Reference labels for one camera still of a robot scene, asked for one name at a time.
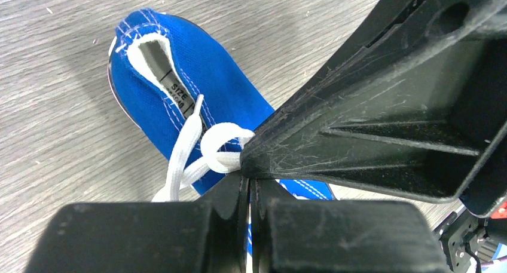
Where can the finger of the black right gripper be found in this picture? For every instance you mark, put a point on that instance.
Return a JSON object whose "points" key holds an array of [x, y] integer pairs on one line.
{"points": [[412, 105]]}

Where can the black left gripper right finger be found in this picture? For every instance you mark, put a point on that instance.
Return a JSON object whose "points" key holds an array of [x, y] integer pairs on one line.
{"points": [[291, 235]]}

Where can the blue canvas sneaker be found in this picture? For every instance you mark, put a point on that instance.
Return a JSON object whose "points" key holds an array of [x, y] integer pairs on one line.
{"points": [[160, 63]]}

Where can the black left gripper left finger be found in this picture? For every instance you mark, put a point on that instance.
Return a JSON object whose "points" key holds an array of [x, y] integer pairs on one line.
{"points": [[205, 235]]}

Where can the white shoelace of sneaker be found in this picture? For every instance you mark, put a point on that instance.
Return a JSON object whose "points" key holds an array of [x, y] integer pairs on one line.
{"points": [[197, 152]]}

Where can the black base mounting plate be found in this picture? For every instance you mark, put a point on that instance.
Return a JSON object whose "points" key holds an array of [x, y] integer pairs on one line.
{"points": [[473, 244]]}

